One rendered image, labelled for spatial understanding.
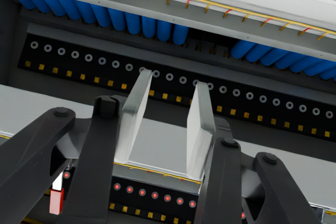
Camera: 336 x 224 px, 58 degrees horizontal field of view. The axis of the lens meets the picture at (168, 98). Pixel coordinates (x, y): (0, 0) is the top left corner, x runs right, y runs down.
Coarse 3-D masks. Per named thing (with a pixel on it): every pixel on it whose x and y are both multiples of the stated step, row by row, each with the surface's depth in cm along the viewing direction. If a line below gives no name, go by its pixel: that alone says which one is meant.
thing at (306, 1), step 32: (0, 0) 41; (224, 0) 31; (256, 0) 30; (288, 0) 28; (320, 0) 27; (32, 32) 44; (64, 32) 45; (160, 64) 45; (192, 64) 45; (320, 96) 45
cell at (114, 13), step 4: (108, 8) 35; (112, 12) 35; (116, 12) 35; (120, 12) 36; (112, 16) 37; (116, 16) 36; (120, 16) 37; (124, 16) 38; (112, 20) 38; (116, 20) 38; (120, 20) 38; (124, 20) 39; (116, 24) 39; (120, 24) 39; (124, 24) 40; (116, 28) 40; (120, 28) 40
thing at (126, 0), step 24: (96, 0) 32; (120, 0) 32; (144, 0) 32; (168, 0) 31; (192, 24) 33; (216, 24) 32; (240, 24) 32; (264, 24) 32; (288, 48) 33; (312, 48) 32
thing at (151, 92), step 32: (32, 64) 44; (64, 64) 45; (96, 64) 45; (160, 96) 44; (192, 96) 45; (224, 96) 45; (256, 96) 45; (288, 96) 46; (288, 128) 45; (320, 128) 45
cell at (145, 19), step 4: (144, 16) 35; (144, 20) 36; (148, 20) 35; (152, 20) 36; (144, 24) 37; (148, 24) 36; (152, 24) 37; (144, 28) 38; (148, 28) 38; (152, 28) 38; (144, 32) 40; (148, 32) 39; (152, 32) 39; (148, 36) 40; (152, 36) 41
